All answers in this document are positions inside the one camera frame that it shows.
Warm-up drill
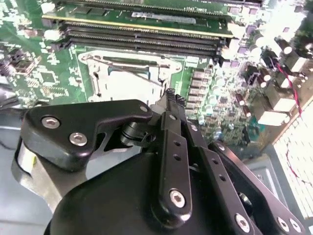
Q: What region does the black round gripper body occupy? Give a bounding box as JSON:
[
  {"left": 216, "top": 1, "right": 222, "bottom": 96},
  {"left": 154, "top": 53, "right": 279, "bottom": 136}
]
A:
[{"left": 45, "top": 151, "right": 235, "bottom": 235}]

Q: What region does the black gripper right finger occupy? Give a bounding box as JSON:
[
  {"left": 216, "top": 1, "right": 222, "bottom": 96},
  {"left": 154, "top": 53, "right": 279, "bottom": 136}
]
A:
[{"left": 175, "top": 94, "right": 306, "bottom": 235}]

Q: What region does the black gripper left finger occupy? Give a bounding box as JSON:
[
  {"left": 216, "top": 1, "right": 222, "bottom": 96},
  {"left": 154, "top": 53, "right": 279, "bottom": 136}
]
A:
[{"left": 22, "top": 89, "right": 193, "bottom": 222}]

